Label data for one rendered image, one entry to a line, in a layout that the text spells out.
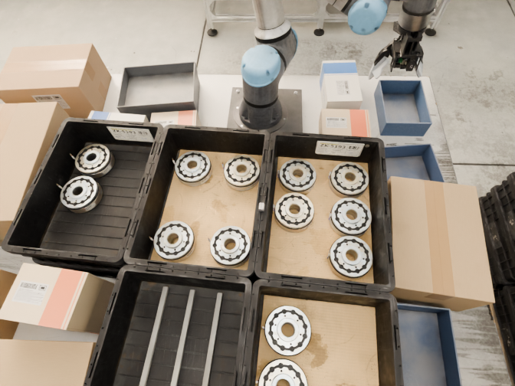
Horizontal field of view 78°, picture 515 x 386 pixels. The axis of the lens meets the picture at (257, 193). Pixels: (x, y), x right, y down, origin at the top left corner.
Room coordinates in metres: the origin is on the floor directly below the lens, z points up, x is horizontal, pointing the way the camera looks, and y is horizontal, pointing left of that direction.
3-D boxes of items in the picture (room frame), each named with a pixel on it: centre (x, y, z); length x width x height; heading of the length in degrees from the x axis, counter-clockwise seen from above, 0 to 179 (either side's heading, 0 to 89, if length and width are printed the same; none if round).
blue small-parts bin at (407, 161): (0.49, -0.47, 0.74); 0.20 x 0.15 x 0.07; 89
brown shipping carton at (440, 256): (0.24, -0.44, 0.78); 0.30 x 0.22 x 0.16; 166
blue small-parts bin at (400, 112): (0.75, -0.54, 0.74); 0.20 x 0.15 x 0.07; 173
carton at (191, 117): (0.73, 0.27, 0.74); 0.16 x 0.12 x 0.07; 88
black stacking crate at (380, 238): (0.32, -0.16, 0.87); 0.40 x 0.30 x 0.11; 169
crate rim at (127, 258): (0.38, 0.13, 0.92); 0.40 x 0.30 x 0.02; 169
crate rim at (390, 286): (0.32, -0.16, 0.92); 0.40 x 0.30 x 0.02; 169
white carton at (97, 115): (0.73, 0.47, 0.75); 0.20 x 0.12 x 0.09; 78
